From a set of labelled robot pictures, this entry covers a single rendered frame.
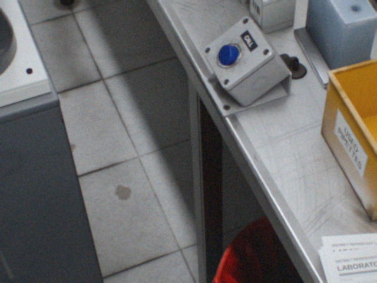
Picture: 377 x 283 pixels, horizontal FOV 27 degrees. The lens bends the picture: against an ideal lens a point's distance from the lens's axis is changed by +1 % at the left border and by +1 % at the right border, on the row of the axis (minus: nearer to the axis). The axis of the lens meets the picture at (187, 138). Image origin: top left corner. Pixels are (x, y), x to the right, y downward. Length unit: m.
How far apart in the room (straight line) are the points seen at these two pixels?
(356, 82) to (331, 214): 0.15
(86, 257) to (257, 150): 0.46
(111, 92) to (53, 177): 1.11
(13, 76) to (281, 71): 0.32
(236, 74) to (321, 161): 0.14
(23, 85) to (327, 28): 0.37
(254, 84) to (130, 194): 1.07
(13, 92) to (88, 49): 1.34
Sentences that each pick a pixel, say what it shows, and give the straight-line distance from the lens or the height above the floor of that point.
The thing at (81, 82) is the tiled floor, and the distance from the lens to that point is 2.20.
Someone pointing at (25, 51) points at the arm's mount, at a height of 0.90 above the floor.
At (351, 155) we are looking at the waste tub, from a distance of 0.84.
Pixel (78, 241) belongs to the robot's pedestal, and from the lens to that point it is 1.21.
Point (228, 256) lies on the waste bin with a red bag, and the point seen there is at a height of 0.44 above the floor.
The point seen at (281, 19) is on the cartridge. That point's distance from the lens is 1.01.
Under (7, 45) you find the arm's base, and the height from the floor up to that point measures 0.93.
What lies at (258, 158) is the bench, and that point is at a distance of 0.88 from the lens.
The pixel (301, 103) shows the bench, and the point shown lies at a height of 0.88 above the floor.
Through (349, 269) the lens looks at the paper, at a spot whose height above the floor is 0.89.
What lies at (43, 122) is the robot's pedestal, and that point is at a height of 0.84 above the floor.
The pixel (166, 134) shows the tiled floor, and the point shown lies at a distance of 2.04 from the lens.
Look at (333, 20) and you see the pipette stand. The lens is 0.92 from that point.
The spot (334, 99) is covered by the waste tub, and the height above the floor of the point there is 0.95.
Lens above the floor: 1.57
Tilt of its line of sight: 51 degrees down
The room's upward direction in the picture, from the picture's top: 3 degrees counter-clockwise
